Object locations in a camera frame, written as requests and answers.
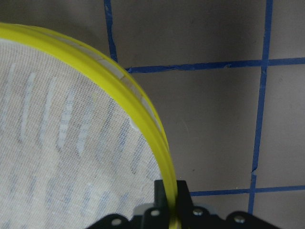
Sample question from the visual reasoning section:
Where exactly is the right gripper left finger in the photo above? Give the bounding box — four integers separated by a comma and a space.
141, 180, 170, 229

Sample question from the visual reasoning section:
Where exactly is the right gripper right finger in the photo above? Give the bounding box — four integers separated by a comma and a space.
176, 180, 213, 229

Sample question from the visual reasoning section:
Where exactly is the yellow steamer layer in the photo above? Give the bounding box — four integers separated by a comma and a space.
0, 23, 177, 229

